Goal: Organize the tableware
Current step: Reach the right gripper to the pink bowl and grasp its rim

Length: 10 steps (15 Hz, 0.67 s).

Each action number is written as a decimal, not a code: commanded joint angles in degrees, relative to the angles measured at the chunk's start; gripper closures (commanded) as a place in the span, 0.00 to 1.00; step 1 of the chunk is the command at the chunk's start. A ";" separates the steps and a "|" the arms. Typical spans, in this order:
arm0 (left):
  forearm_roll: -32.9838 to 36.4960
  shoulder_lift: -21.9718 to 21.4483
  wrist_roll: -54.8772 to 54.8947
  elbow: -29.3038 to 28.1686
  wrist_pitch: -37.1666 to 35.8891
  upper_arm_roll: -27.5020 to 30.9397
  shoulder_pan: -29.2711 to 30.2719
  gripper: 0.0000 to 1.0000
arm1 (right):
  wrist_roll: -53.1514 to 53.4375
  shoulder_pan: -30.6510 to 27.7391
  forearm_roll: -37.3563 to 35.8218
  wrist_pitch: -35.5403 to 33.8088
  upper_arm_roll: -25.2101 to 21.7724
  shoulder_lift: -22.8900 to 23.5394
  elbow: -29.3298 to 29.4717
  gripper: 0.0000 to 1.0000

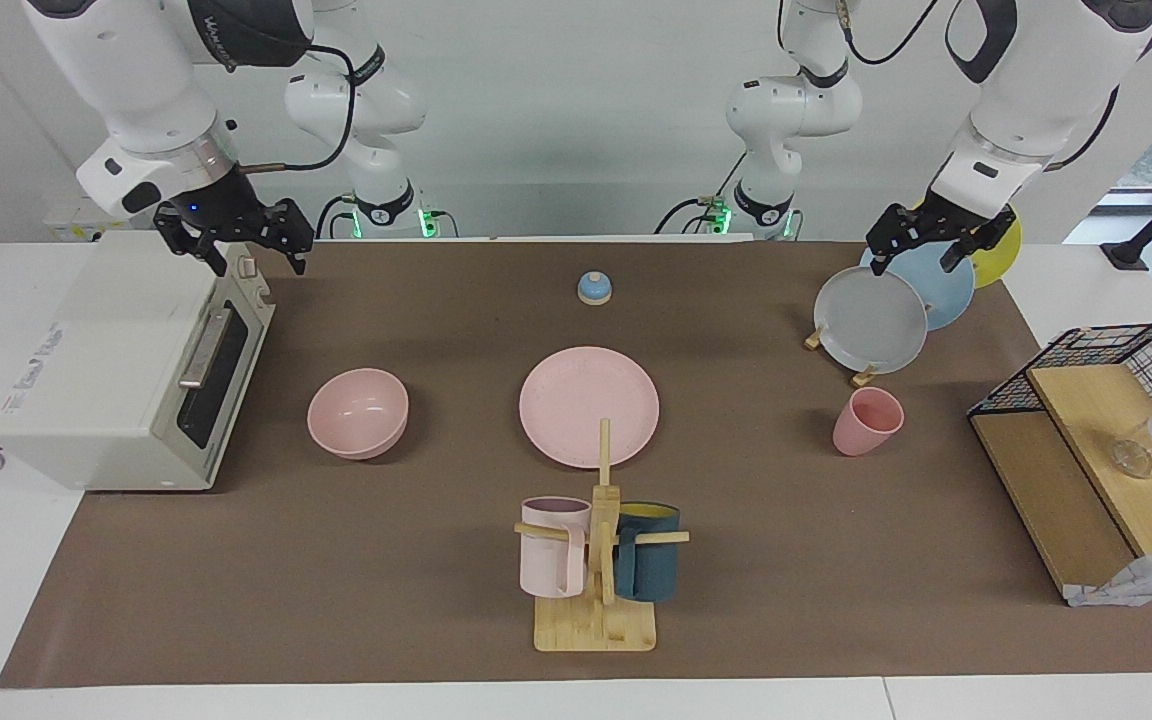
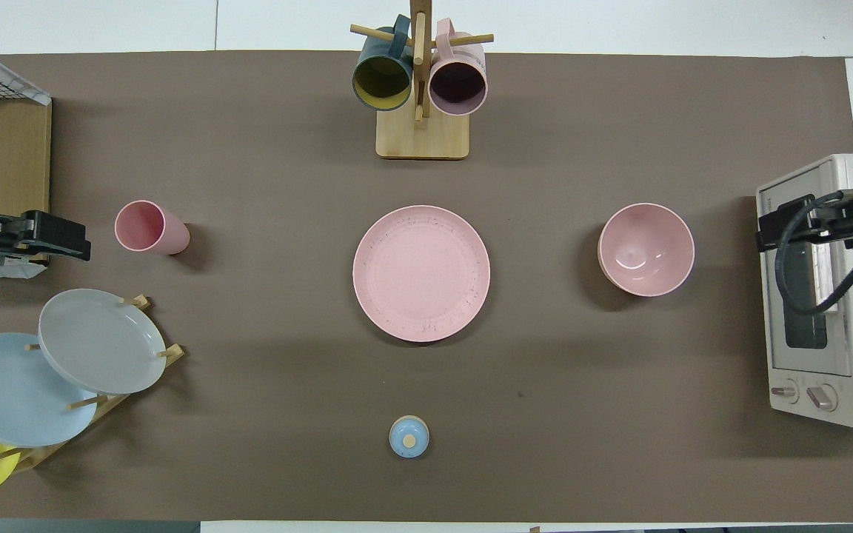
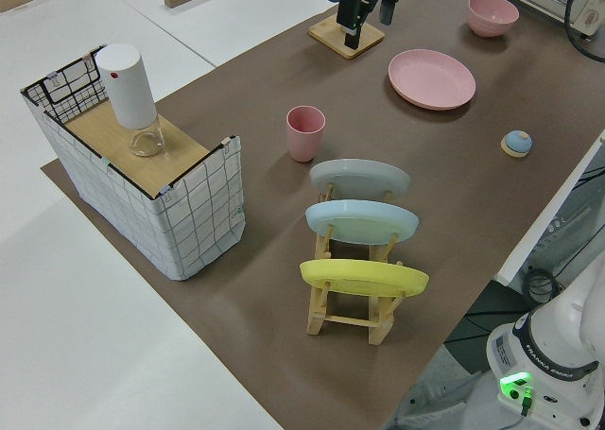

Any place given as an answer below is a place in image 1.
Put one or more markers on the pink cup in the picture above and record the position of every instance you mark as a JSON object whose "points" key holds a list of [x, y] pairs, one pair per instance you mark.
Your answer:
{"points": [[864, 425]]}

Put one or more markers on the light blue plate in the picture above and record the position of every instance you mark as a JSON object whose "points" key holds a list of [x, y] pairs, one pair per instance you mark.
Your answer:
{"points": [[946, 290]]}

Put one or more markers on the pink bowl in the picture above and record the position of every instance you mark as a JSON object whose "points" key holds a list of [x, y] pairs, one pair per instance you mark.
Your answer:
{"points": [[356, 415]]}

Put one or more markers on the grey plate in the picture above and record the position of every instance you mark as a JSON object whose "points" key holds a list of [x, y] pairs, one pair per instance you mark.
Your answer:
{"points": [[871, 320]]}

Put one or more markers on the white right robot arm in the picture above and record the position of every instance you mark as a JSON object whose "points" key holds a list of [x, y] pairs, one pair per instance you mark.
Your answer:
{"points": [[136, 60]]}

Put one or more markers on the wooden plate rack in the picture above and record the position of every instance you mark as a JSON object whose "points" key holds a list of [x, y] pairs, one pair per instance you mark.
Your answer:
{"points": [[863, 378]]}

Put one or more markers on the yellow plate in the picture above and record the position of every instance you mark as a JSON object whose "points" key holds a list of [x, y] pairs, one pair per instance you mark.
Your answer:
{"points": [[998, 255]]}

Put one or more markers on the pink plate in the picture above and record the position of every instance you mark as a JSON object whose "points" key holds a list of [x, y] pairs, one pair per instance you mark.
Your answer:
{"points": [[576, 400]]}

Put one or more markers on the white toaster oven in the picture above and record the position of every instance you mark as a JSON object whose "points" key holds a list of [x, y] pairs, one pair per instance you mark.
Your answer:
{"points": [[106, 370]]}

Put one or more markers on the wooden mug tree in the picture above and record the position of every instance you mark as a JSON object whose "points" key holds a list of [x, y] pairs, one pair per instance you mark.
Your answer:
{"points": [[596, 625]]}

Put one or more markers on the clear glass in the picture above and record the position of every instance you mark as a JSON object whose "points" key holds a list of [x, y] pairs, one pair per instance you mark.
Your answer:
{"points": [[1133, 460]]}

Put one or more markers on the brown table mat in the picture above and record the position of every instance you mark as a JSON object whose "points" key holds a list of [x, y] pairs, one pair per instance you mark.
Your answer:
{"points": [[336, 580]]}

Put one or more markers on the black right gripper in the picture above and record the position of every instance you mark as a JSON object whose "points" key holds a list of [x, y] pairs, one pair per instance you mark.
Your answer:
{"points": [[226, 215]]}

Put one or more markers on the dark teal mug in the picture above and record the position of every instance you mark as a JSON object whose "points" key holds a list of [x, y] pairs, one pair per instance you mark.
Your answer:
{"points": [[651, 565]]}

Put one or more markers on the pink mug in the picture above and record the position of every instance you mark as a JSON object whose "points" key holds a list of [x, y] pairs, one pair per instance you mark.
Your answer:
{"points": [[548, 565]]}

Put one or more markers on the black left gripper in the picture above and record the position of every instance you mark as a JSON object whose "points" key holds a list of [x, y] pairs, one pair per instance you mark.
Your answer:
{"points": [[936, 225]]}

